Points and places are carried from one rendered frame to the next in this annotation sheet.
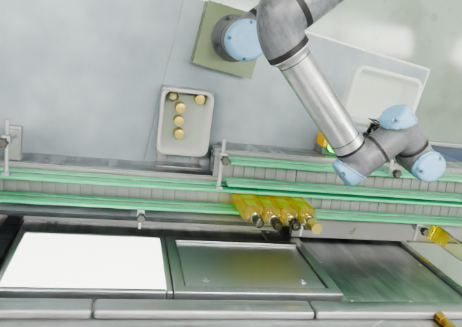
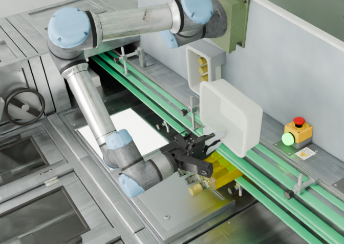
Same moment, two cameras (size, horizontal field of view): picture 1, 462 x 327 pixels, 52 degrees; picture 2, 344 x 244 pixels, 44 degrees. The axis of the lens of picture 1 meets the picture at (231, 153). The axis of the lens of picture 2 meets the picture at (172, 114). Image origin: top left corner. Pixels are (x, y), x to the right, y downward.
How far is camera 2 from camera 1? 1.83 m
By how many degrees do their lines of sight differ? 70
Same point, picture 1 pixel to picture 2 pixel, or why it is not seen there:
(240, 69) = (222, 43)
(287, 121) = (275, 97)
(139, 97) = not seen: hidden behind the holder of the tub
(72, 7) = not seen: outside the picture
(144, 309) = (89, 171)
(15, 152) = (141, 62)
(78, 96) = not seen: hidden behind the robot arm
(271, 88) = (262, 63)
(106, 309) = (82, 162)
